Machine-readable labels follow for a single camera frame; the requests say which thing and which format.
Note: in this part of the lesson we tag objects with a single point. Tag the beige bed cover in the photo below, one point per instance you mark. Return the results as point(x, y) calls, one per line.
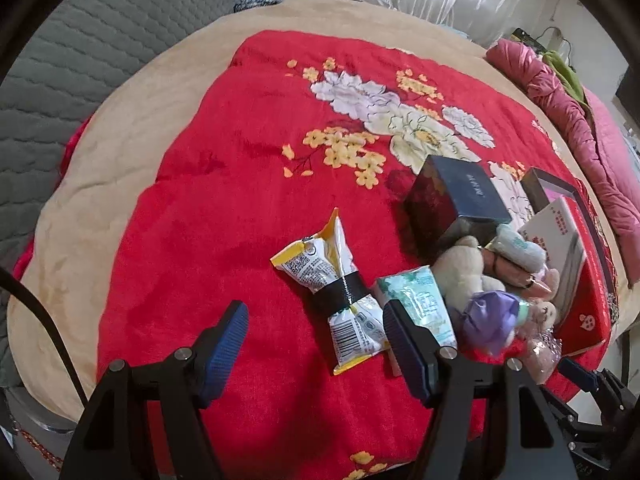
point(150, 85)

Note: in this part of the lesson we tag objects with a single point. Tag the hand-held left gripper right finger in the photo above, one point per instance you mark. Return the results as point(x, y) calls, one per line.
point(405, 355)

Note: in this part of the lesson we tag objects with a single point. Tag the pink quilt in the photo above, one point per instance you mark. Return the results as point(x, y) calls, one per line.
point(590, 150)

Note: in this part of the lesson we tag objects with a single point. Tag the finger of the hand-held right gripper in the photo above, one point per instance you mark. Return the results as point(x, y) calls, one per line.
point(562, 407)
point(576, 373)

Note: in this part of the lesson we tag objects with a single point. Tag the red floral blanket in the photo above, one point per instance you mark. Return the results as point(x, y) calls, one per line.
point(200, 210)

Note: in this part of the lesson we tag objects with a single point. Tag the yellow snack packet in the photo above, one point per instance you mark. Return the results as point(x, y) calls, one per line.
point(310, 260)

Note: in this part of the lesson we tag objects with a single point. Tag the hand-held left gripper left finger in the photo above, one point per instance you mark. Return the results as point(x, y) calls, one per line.
point(227, 345)

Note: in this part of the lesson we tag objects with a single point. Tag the cream teddy bear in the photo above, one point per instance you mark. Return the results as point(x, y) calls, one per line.
point(460, 270)

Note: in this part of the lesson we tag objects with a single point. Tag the dark framed box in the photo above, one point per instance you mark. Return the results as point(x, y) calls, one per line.
point(542, 182)

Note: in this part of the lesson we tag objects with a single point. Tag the green tissue pack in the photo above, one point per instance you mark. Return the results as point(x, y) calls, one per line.
point(420, 292)

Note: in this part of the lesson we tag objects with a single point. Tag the pink tube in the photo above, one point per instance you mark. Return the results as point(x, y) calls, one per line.
point(515, 275)

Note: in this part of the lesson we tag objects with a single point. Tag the mint green soft object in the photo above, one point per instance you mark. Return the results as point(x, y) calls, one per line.
point(524, 312)

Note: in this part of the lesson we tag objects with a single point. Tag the grey quilted headboard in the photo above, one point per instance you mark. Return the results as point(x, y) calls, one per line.
point(75, 35)

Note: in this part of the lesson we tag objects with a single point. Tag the red and white box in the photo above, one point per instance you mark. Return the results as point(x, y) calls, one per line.
point(587, 280)

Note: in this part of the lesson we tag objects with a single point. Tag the green cloth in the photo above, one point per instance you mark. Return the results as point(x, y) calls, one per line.
point(565, 72)

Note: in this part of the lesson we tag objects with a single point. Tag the purple ribbon bow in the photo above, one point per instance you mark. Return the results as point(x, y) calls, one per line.
point(487, 320)

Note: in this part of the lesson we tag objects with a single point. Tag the dark blue box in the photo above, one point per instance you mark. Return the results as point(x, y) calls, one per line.
point(470, 190)

